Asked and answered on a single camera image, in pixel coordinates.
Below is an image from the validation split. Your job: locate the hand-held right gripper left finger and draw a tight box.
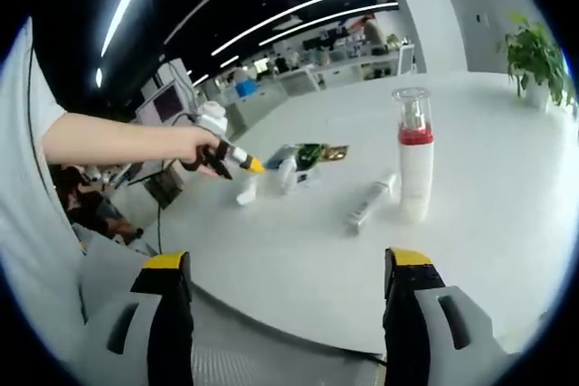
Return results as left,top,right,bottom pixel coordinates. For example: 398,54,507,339
84,249,195,386

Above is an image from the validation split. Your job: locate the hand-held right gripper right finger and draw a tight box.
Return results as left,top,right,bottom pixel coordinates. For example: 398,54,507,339
382,246,502,386

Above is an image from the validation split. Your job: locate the green black skincare sachet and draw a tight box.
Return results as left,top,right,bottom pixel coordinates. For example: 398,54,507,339
265,142,327,187

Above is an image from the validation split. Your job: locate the silver skincare tube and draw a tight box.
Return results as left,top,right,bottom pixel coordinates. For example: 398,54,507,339
345,170,400,234

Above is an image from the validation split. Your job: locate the white skincare bottle red collar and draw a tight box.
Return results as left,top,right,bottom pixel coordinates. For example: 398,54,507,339
391,87,435,223

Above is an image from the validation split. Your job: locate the person's left hand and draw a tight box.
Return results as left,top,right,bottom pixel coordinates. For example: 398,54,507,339
174,126,227,178

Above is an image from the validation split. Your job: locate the blue bin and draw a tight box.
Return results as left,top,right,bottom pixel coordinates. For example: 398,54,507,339
233,79,258,99

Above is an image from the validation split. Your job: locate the white laptop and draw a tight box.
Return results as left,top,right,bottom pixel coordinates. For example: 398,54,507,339
134,80,194,127

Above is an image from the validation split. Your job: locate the bright ceiling light strip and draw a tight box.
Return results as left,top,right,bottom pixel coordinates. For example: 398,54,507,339
99,0,165,61

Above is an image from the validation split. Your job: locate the white mesh office chair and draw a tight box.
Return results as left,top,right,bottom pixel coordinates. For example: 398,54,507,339
189,284,386,386

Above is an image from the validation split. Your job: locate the person's white shirt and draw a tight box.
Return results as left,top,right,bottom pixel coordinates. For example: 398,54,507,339
0,16,90,319

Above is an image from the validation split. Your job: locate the green potted plant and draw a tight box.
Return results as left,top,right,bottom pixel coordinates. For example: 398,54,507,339
496,12,579,110

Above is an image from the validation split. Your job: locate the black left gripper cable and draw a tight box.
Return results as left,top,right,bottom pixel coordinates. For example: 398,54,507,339
128,164,180,255

